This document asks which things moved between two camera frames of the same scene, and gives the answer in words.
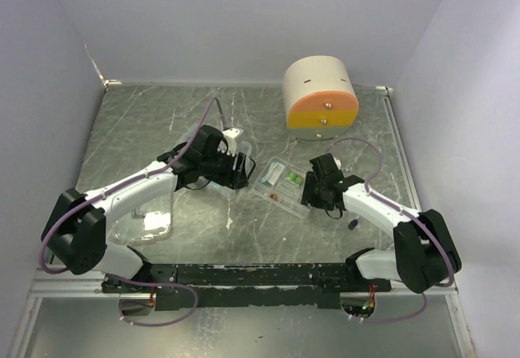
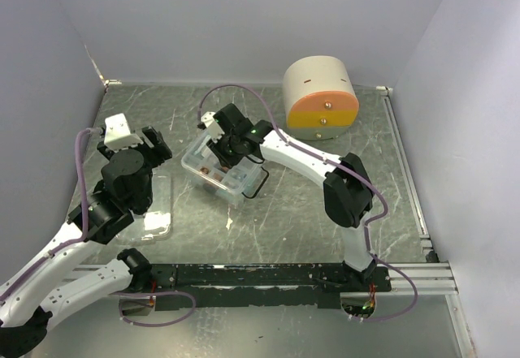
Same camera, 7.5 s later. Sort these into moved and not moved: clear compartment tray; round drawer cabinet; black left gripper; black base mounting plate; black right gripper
Moved: black right gripper; black left gripper; clear compartment tray
Not moved: black base mounting plate; round drawer cabinet
